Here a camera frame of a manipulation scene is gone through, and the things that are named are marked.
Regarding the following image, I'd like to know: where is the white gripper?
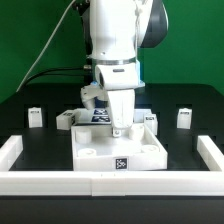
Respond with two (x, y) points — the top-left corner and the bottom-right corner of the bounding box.
(80, 85), (135, 138)

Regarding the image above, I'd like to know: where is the white square tabletop part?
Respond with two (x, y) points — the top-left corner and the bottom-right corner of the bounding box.
(71, 123), (168, 172)

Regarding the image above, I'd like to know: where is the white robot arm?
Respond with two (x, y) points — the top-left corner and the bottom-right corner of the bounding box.
(81, 0), (168, 137)

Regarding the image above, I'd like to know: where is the white sheet with fiducial tags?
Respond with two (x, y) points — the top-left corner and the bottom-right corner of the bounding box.
(77, 108), (152, 124)

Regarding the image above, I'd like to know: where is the white U-shaped obstacle fence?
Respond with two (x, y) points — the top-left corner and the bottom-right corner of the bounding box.
(0, 135), (224, 196)

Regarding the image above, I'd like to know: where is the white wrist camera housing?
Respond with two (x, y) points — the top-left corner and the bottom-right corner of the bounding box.
(95, 63), (139, 90)

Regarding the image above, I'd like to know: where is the black cable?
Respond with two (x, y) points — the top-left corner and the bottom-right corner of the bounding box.
(20, 67), (88, 88)

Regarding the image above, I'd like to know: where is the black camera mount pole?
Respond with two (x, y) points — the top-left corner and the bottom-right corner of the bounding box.
(72, 0), (95, 71)

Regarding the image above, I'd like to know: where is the grey cable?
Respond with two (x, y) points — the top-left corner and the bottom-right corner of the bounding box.
(15, 0), (78, 93)

